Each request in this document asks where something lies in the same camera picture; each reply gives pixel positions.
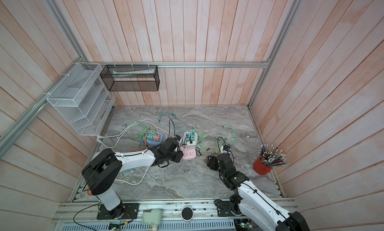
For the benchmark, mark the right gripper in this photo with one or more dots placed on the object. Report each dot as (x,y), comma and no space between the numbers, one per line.
(212,161)

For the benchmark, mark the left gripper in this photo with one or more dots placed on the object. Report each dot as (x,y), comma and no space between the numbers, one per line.
(179,155)

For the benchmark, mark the pink power strip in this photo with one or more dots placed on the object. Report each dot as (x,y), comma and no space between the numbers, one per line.
(188,154)

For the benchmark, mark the white charger plug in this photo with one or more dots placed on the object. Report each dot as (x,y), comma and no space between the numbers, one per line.
(191,145)

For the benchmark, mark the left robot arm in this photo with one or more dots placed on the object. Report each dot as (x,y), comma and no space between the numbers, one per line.
(101,172)

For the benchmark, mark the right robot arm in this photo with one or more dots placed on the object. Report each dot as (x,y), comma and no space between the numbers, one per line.
(249,201)

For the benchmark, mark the blue power strip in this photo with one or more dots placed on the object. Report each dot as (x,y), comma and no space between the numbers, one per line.
(154,138)

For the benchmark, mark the white power strip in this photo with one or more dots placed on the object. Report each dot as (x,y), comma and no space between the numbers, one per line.
(190,136)

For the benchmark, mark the red pencil cup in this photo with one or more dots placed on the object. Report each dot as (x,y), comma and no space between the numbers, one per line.
(270,157)

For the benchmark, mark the black round speaker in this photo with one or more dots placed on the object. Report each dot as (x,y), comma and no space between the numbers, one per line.
(187,213)

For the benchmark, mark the white box device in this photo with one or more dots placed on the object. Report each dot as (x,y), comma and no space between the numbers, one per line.
(152,218)

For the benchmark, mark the black mesh basket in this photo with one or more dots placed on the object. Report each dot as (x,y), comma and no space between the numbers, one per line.
(131,77)

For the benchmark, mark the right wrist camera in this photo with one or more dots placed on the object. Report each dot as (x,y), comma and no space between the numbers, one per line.
(225,149)

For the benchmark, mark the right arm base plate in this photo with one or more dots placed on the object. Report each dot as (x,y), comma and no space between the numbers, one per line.
(227,208)

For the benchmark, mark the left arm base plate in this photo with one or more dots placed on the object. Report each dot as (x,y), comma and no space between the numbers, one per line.
(127,211)

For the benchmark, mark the white wire shelf rack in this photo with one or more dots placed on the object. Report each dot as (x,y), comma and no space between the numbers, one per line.
(82,101)

